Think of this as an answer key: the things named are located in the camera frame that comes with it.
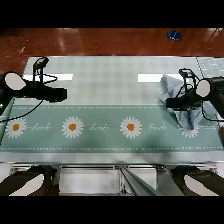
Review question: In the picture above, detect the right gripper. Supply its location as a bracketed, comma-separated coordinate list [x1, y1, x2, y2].
[165, 91, 203, 111]

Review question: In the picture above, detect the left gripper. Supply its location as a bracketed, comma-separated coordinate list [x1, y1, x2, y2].
[35, 86, 68, 103]

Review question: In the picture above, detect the light blue-grey shirt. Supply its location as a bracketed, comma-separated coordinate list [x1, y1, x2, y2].
[157, 73, 218, 132]

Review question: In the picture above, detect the blue round disc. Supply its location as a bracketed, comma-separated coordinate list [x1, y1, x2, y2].
[167, 30, 183, 42]

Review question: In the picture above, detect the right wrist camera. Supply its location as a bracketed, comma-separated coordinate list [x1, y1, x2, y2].
[178, 67, 198, 98]

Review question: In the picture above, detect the black cable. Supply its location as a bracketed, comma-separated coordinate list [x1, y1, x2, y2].
[200, 101, 222, 123]
[0, 98, 45, 124]

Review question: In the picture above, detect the silver frame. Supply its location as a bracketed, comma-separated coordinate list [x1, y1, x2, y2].
[0, 161, 224, 197]

